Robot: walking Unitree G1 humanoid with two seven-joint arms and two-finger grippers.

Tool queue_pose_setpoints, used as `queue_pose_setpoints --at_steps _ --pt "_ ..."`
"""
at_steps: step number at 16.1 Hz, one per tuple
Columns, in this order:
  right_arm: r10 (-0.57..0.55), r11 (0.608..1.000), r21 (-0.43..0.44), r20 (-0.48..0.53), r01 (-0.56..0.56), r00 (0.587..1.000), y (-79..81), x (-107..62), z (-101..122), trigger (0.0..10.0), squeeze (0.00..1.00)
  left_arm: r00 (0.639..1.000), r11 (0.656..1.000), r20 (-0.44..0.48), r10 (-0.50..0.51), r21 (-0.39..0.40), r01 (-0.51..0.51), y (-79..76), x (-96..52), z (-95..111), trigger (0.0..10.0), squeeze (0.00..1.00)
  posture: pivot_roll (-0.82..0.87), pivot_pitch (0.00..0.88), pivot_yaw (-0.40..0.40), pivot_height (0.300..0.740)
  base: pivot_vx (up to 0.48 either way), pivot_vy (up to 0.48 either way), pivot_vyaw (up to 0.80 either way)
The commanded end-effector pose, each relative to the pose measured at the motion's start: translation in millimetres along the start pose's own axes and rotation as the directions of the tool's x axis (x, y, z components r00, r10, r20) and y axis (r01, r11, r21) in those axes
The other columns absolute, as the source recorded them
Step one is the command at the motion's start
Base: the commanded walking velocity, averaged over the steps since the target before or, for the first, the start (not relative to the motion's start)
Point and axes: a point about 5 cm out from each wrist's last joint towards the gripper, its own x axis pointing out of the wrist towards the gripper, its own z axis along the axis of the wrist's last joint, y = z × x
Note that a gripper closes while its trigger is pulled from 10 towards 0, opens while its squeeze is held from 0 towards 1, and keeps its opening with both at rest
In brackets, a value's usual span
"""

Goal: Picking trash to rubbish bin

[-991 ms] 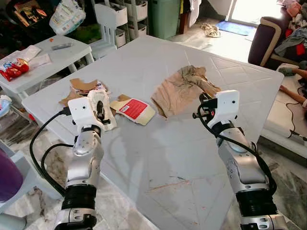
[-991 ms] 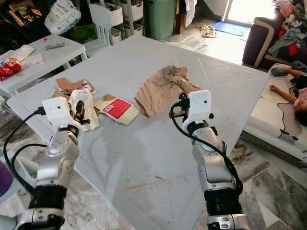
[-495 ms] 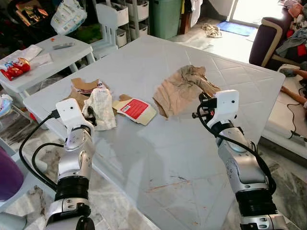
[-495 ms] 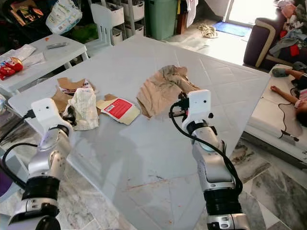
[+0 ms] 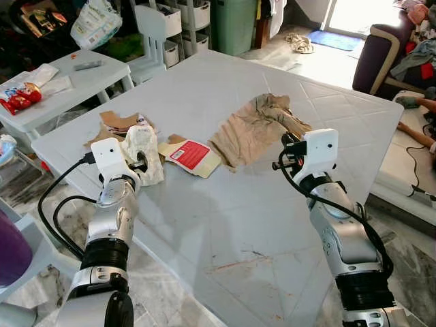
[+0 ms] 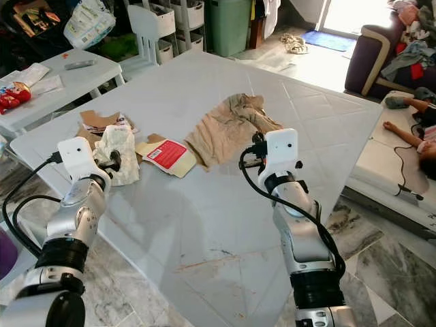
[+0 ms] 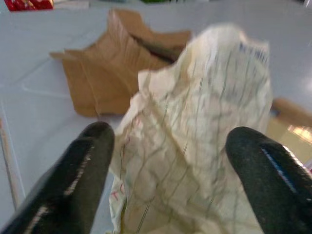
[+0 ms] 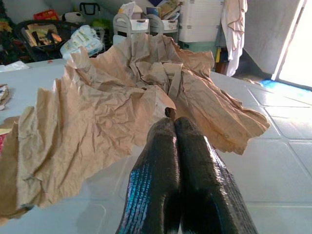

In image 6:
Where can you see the white paper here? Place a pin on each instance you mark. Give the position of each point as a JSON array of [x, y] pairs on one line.
[[122, 139]]

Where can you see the beige cloth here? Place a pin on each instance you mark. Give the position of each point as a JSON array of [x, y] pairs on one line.
[[221, 129]]

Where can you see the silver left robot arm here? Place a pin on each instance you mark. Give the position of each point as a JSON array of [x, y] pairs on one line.
[[71, 225]]

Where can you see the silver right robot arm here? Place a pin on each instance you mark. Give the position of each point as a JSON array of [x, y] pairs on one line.
[[296, 231]]

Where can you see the green rubbish bin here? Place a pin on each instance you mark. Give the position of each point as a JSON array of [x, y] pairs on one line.
[[228, 27]]

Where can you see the purple plastic bin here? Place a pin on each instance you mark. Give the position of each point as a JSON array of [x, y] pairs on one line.
[[7, 253]]

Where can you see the small printed wrapper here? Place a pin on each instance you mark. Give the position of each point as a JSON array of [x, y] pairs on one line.
[[124, 122]]

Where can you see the brown cardboard piece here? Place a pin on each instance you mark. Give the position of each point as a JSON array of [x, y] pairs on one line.
[[95, 119]]

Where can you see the kraft pouch with red label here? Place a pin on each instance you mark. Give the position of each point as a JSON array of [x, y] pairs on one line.
[[167, 153]]

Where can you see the large white folding table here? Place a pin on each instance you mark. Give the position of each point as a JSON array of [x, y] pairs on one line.
[[211, 225]]

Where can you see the small white plastic table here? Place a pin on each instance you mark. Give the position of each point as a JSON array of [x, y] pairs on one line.
[[82, 78]]

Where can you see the grey remote control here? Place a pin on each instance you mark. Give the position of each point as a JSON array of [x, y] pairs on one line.
[[80, 64]]

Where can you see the white plastic bag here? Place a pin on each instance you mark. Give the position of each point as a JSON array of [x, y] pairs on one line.
[[41, 73]]

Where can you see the green plastic item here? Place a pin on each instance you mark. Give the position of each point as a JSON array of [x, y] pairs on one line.
[[117, 48]]

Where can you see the beige sandals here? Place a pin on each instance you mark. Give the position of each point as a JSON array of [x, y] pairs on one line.
[[294, 44]]

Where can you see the red snack pack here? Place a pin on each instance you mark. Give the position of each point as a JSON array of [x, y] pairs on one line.
[[17, 95]]

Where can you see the white mattress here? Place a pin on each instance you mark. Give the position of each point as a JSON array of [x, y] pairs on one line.
[[375, 163]]

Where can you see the blue door mat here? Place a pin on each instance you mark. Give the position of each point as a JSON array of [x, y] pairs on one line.
[[328, 41]]

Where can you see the purple armchair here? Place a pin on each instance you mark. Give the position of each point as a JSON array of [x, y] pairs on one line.
[[361, 61]]

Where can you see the white diaper pack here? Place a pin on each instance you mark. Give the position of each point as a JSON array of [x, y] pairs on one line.
[[88, 24]]

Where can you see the white child's chair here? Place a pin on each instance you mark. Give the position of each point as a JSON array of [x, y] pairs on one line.
[[143, 20]]

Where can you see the lying child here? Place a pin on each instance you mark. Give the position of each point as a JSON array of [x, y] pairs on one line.
[[405, 136]]

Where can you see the white drawer tower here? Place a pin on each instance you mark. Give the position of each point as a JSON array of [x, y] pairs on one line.
[[187, 17]]

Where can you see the red tag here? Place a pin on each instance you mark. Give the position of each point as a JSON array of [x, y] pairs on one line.
[[416, 71]]

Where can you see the grey clothes pile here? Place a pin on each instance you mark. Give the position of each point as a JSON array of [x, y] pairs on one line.
[[409, 53]]

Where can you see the pink stuffed toy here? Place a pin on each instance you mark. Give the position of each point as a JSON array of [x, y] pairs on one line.
[[405, 12]]

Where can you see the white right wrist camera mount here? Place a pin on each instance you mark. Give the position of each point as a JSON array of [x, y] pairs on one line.
[[283, 150]]

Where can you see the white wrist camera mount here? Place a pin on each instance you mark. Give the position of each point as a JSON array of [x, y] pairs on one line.
[[283, 150], [75, 153]]

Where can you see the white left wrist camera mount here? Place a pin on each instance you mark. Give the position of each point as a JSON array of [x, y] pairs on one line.
[[75, 153]]

